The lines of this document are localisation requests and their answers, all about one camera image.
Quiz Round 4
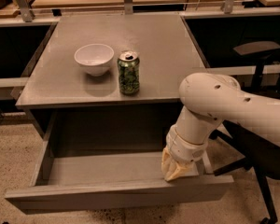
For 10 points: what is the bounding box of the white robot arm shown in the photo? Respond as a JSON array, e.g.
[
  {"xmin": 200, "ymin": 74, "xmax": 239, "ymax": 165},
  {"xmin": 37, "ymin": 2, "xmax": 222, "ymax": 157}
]
[{"xmin": 161, "ymin": 73, "xmax": 280, "ymax": 181}]

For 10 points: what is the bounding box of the grey top drawer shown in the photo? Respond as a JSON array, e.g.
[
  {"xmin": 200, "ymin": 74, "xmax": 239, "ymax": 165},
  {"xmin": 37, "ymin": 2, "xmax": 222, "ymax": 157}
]
[{"xmin": 6, "ymin": 109, "xmax": 233, "ymax": 214}]

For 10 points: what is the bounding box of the black office chair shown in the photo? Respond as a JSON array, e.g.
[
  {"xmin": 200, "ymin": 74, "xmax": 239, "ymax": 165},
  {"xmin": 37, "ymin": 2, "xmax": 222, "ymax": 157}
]
[{"xmin": 211, "ymin": 41, "xmax": 280, "ymax": 224}]

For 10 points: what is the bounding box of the white ceramic bowl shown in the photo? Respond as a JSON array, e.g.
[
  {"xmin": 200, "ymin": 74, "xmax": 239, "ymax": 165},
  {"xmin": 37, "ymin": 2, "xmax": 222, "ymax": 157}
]
[{"xmin": 74, "ymin": 44, "xmax": 115, "ymax": 77}]

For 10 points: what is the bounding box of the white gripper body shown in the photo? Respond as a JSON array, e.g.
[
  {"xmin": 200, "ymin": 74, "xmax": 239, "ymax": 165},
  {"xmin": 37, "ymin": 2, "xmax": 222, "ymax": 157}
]
[{"xmin": 166, "ymin": 125, "xmax": 208, "ymax": 163}]

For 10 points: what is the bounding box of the metal frame post left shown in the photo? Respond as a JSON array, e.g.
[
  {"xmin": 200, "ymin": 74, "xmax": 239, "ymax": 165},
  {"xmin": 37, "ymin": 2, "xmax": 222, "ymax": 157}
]
[{"xmin": 15, "ymin": 0, "xmax": 35, "ymax": 22}]

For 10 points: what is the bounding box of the grey drawer cabinet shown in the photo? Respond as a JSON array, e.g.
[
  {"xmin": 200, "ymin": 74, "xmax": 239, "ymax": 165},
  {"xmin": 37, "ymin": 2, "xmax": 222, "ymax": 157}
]
[{"xmin": 17, "ymin": 15, "xmax": 204, "ymax": 157}]

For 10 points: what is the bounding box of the green soda can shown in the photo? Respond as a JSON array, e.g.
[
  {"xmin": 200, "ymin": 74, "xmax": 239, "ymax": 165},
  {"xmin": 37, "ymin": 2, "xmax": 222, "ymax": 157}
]
[{"xmin": 118, "ymin": 50, "xmax": 140, "ymax": 95}]

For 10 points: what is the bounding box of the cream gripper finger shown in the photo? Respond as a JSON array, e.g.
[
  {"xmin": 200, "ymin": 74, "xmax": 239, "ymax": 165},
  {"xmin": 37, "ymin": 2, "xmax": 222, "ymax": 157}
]
[{"xmin": 161, "ymin": 147, "xmax": 193, "ymax": 182}]

